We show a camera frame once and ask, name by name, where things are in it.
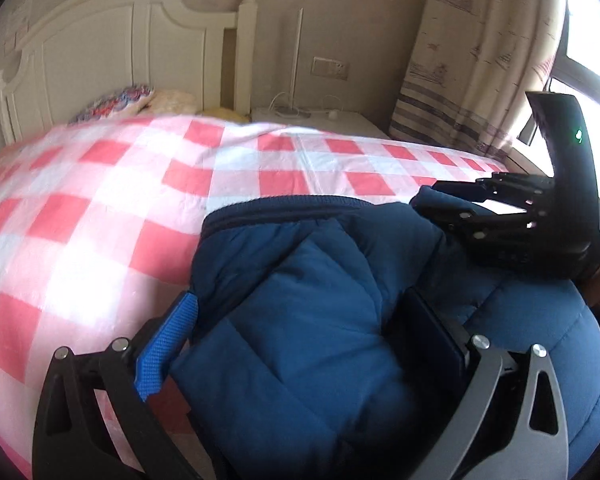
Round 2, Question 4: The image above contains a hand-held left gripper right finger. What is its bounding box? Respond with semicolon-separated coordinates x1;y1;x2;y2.
402;287;569;480

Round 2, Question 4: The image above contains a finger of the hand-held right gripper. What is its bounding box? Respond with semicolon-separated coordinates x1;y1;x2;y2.
437;204;543;261
431;172;554;207

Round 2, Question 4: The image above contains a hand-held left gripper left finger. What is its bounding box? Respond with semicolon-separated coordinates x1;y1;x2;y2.
31;292;201;480

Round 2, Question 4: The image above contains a blue padded jacket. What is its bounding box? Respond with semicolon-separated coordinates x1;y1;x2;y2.
169;185;600;480

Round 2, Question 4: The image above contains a patterned curtain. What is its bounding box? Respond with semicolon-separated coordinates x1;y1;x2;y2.
388;0;570;157

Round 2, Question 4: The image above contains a white nightstand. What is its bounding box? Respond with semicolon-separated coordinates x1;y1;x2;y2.
250;106;392;140

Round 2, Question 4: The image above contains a pink white checked bed cover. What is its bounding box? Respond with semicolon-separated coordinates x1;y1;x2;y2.
0;113;512;480

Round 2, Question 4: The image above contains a slim white desk lamp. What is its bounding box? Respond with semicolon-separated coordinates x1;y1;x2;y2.
272;7;307;117

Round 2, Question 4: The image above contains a yellow cloth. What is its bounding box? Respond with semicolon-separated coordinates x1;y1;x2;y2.
200;105;251;124

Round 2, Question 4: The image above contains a cream pillow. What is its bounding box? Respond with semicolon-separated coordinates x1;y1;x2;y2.
147;89;199;116

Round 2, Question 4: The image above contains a colourful patterned pillow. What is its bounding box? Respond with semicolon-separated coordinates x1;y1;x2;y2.
69;85;157;125

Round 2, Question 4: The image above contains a white wooden headboard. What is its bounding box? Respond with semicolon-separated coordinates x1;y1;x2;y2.
0;0;259;147

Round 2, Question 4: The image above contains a dark window frame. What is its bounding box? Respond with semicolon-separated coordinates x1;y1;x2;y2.
517;35;600;162

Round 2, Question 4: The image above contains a white cable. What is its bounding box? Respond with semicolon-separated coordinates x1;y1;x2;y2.
267;91;342;117

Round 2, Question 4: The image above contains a wall socket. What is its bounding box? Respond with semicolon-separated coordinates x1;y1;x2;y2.
310;57;350;81

